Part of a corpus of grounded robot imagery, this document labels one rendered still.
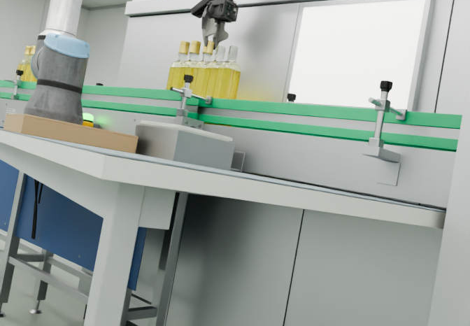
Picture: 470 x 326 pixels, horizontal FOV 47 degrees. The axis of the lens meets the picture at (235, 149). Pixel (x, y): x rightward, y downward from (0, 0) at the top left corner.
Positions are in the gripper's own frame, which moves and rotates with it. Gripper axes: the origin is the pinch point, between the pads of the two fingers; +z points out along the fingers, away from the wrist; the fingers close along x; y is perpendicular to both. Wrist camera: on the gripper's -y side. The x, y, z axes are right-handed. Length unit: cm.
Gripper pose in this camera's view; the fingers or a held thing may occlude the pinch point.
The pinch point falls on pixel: (208, 44)
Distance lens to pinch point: 183.2
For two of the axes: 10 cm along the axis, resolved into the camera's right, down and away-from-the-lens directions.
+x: 6.4, 1.4, 7.6
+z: -1.8, 9.8, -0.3
